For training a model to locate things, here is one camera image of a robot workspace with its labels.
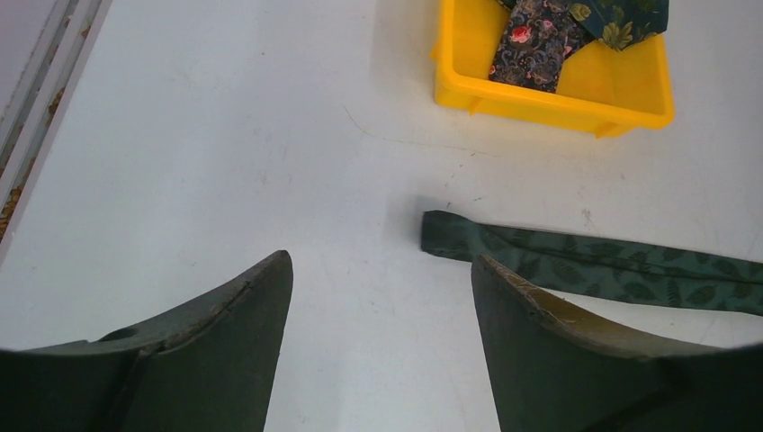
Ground dark green leaf tie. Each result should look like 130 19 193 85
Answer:
420 211 762 316

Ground yellow plastic bin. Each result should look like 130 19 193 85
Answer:
432 1 675 138

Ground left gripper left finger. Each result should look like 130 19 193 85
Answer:
1 250 293 431

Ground floral paisley tie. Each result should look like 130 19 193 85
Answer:
488 0 594 93

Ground aluminium frame rail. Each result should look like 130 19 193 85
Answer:
1 1 112 259

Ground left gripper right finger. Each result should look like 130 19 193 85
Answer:
471 256 762 431

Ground dark green floral tie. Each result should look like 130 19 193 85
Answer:
541 0 669 51

